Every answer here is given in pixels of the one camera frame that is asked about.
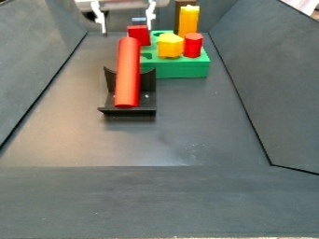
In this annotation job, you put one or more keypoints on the red cylinder block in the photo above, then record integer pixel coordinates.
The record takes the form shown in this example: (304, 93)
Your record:
(127, 71)

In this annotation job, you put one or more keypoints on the red hexagon block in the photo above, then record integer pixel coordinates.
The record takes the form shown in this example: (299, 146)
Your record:
(192, 45)

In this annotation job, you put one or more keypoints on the blue square block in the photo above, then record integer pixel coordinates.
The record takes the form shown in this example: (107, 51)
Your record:
(139, 21)

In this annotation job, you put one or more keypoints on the red square block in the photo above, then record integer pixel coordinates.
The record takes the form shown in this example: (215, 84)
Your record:
(139, 32)

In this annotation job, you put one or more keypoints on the green shape sorter base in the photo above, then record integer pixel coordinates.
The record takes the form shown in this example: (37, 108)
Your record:
(172, 68)

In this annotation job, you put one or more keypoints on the yellow star block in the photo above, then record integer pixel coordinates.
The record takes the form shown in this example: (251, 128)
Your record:
(188, 17)

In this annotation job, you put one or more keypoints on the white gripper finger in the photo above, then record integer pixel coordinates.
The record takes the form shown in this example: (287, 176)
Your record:
(100, 19)
(150, 13)

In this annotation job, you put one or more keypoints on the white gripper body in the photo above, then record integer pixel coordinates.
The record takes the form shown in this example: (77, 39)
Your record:
(104, 5)

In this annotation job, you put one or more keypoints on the black cradle stand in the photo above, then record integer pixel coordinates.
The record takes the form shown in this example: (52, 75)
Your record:
(147, 106)

